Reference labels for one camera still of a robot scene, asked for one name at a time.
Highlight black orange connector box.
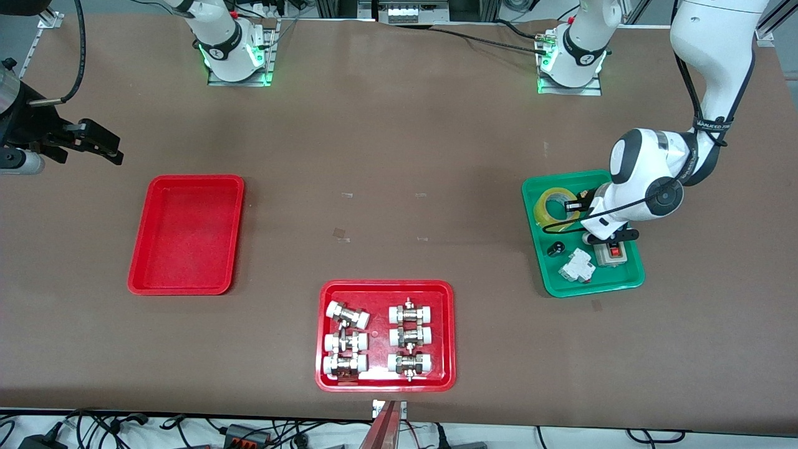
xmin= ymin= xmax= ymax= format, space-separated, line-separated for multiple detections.
xmin=223 ymin=424 xmax=273 ymax=447

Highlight white circuit breaker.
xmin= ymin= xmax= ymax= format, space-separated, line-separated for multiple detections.
xmin=558 ymin=248 xmax=597 ymax=284

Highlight empty red plastic tray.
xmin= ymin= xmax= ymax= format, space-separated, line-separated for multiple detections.
xmin=127 ymin=174 xmax=245 ymax=296

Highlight reddish metal stand bar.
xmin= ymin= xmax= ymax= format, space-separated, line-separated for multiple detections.
xmin=358 ymin=399 xmax=408 ymax=449

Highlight metal pipe fitting white caps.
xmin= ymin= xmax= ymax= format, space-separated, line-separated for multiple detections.
xmin=387 ymin=350 xmax=433 ymax=381
xmin=325 ymin=301 xmax=370 ymax=330
xmin=388 ymin=326 xmax=433 ymax=349
xmin=324 ymin=331 xmax=368 ymax=354
xmin=388 ymin=298 xmax=435 ymax=325
xmin=322 ymin=354 xmax=368 ymax=380

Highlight green plastic tray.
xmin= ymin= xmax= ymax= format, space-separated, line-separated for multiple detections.
xmin=521 ymin=169 xmax=646 ymax=299

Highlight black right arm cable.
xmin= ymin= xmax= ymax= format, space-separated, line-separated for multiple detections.
xmin=28 ymin=0 xmax=85 ymax=105

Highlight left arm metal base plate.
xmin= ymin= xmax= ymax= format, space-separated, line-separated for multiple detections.
xmin=537 ymin=37 xmax=603 ymax=96

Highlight red tray holding fittings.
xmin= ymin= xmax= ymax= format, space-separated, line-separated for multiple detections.
xmin=315 ymin=279 xmax=456 ymax=393

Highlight white power strip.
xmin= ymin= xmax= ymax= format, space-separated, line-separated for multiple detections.
xmin=387 ymin=5 xmax=436 ymax=24

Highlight black power adapter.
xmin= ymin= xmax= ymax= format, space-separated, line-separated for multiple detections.
xmin=19 ymin=430 xmax=68 ymax=449

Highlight yellow clear tape roll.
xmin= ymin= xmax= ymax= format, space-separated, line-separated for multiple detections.
xmin=534 ymin=186 xmax=584 ymax=233

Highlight black floor cable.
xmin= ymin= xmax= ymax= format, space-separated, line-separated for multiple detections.
xmin=627 ymin=429 xmax=686 ymax=445

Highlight black cable across table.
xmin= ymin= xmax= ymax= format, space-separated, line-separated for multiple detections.
xmin=430 ymin=25 xmax=550 ymax=54

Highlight grey push button switch box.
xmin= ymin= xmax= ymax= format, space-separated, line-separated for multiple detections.
xmin=592 ymin=240 xmax=630 ymax=268

